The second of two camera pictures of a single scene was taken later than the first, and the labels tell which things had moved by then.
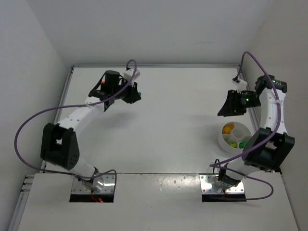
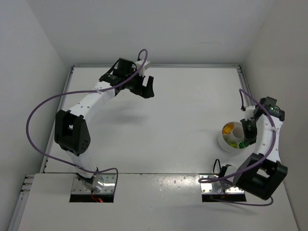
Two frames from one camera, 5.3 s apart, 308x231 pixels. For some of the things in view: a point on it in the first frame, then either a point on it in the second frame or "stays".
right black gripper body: x=236 y=102 -> x=249 y=128
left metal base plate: x=78 y=188 stays
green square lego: x=242 y=144 stays
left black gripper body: x=132 y=94 -> x=138 y=84
